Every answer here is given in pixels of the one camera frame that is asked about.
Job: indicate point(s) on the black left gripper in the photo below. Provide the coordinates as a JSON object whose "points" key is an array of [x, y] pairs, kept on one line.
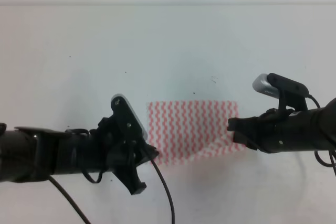
{"points": [[124, 145]]}

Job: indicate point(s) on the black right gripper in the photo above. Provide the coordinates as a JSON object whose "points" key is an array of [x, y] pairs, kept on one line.
{"points": [[277, 131]]}

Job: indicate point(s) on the pink white striped towel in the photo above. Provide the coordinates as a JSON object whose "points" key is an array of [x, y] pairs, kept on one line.
{"points": [[187, 131]]}

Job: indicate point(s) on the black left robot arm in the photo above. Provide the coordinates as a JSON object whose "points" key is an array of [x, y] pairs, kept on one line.
{"points": [[33, 154]]}

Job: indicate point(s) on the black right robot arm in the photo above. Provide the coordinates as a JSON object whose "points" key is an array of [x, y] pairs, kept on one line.
{"points": [[321, 129]]}

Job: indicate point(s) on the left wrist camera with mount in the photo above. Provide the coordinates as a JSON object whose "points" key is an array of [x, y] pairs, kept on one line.
{"points": [[127, 116]]}

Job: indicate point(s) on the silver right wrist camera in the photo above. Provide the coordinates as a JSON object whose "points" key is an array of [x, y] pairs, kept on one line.
{"points": [[289, 93]]}

